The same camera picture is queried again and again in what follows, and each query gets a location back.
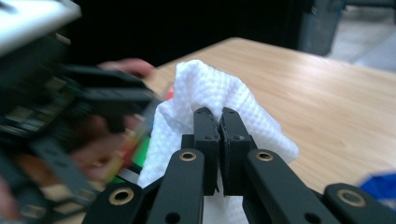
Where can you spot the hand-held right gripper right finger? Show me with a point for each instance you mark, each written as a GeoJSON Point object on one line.
{"type": "Point", "coordinates": [235, 140]}

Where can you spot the white wet wipe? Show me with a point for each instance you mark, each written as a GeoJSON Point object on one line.
{"type": "Point", "coordinates": [211, 90]}

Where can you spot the multicoloured puzzle cube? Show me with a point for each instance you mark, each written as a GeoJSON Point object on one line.
{"type": "Point", "coordinates": [140, 146]}

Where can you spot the dark cabinet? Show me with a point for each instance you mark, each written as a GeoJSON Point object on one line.
{"type": "Point", "coordinates": [320, 25]}

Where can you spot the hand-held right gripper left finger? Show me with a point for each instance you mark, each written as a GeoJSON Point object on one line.
{"type": "Point", "coordinates": [205, 140]}

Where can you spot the blue wet wipes pack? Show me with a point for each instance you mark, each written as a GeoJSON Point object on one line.
{"type": "Point", "coordinates": [379, 189]}

